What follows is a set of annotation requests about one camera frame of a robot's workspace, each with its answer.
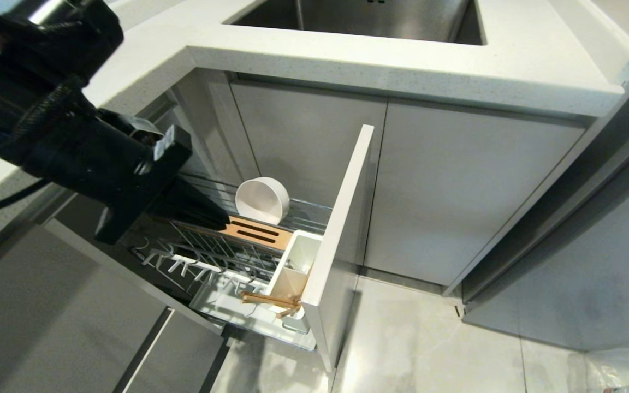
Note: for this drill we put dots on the wooden chopstick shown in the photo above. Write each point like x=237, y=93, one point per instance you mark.
x=271, y=298
x=265, y=303
x=288, y=312

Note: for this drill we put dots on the wooden slotted knife holder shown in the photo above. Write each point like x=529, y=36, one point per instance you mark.
x=262, y=232

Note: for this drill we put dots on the small grey drawer front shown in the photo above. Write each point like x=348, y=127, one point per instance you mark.
x=178, y=355

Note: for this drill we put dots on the white drip tray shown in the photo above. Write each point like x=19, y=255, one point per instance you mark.
x=227, y=308

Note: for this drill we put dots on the large grey drawer front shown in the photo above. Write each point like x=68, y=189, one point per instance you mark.
x=47, y=311

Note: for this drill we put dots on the narrow grey cabinet door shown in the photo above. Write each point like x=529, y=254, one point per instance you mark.
x=303, y=136

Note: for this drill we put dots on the clear plastic bag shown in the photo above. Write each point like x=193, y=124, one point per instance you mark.
x=620, y=374

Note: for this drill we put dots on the white plate peg rack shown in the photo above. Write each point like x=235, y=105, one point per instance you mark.
x=205, y=267

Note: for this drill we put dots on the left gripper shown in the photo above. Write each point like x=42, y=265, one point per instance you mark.
x=129, y=185

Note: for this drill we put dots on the stainless steel sink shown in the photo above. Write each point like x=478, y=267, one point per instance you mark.
x=363, y=19

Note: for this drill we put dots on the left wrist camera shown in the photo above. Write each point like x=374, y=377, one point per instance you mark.
x=153, y=143

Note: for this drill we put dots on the white bowl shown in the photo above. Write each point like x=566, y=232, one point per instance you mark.
x=260, y=199

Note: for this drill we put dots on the white utensil holder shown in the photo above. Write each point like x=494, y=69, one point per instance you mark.
x=292, y=256

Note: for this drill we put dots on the wide grey cabinet door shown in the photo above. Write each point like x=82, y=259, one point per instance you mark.
x=456, y=191

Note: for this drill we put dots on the white pull-out drawer front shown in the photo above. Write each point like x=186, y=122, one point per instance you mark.
x=342, y=229

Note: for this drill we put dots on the tall grey appliance door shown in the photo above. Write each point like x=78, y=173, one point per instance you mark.
x=576, y=256

